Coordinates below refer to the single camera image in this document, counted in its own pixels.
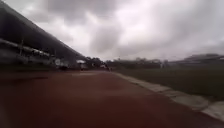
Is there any red running track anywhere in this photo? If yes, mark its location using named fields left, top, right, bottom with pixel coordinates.
left=0, top=69, right=224, bottom=128

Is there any green grass field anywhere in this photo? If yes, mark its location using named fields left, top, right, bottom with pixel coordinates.
left=114, top=66, right=224, bottom=102

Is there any pale concrete kerb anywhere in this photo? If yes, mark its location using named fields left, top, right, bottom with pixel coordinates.
left=111, top=71, right=224, bottom=122

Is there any grey building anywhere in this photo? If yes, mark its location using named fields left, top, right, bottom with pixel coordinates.
left=169, top=53, right=224, bottom=69

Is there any grandstand with dark roof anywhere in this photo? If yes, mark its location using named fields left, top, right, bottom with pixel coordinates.
left=0, top=0, right=88, bottom=71

